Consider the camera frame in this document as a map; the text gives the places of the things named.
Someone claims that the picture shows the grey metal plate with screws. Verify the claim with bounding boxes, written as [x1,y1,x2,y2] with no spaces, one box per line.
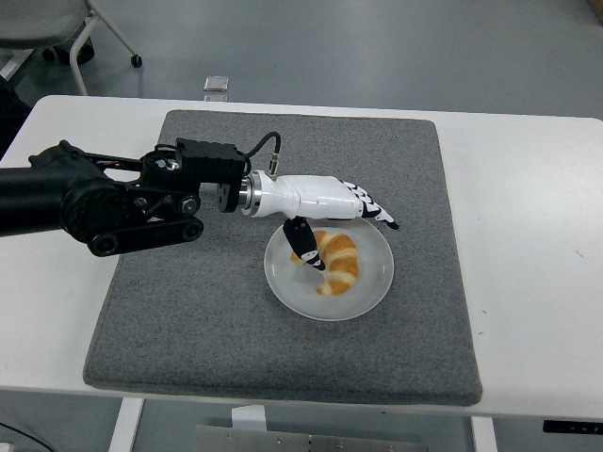
[194,424,425,452]

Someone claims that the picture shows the light grey round plate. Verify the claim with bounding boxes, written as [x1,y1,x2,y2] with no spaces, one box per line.
[263,217,396,323]

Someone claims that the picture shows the black table control panel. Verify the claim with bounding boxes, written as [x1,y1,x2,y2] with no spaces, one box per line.
[542,419,603,435]

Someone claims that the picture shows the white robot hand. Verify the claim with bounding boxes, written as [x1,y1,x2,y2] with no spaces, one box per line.
[258,174,400,273]

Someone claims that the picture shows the grey felt mat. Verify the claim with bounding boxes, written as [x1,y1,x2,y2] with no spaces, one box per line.
[82,109,485,409]

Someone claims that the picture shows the black floor cable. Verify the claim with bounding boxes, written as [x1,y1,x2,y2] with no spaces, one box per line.
[0,421,53,452]

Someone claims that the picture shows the person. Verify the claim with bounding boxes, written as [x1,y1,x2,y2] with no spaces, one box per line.
[0,77,33,159]

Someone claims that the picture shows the golden croissant bread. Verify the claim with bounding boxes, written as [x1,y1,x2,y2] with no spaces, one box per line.
[289,229,361,298]

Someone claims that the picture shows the grey office chair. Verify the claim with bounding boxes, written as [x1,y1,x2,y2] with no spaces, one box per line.
[0,0,144,97]

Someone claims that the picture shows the white table leg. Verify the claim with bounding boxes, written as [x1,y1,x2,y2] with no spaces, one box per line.
[470,416,498,452]
[107,397,146,452]

